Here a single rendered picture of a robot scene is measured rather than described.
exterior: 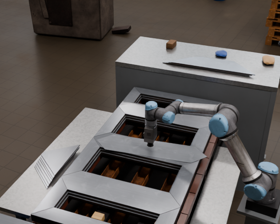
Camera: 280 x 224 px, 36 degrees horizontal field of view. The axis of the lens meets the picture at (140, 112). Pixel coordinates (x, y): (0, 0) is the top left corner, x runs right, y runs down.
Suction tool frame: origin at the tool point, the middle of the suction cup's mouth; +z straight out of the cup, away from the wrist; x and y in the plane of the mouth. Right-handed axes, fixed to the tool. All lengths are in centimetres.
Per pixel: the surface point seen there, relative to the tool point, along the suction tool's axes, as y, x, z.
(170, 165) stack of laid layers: 11.0, 17.0, 4.1
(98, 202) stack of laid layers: 55, -14, 6
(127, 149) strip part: 5.8, -13.6, 2.4
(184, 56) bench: -110, -4, -16
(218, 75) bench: -83, 30, -16
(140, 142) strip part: -3.5, -7.8, 2.4
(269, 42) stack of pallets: -428, 63, 85
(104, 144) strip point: 6.1, -29.9, 2.4
